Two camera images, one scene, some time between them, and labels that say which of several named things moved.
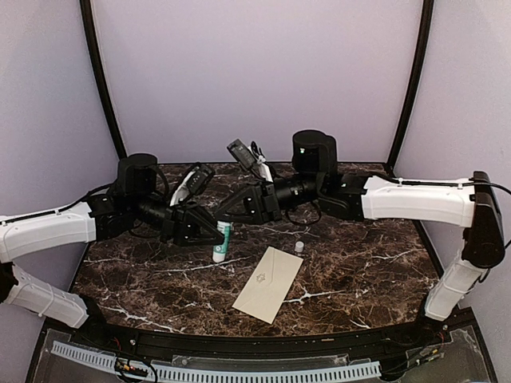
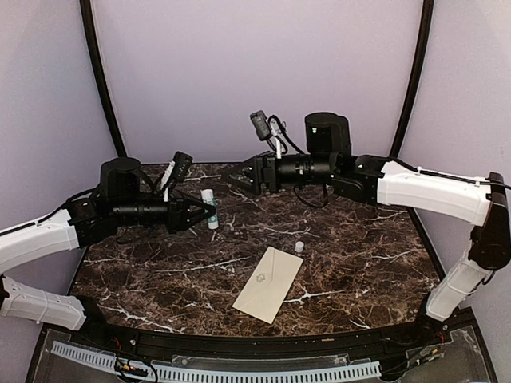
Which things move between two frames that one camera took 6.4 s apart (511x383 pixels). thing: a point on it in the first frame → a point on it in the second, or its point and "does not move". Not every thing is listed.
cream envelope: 267,288 does not move
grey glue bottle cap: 299,246 does not move
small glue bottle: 219,250 → 207,196
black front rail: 181,343 does not move
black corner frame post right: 414,88 does not move
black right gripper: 258,211 → 263,170
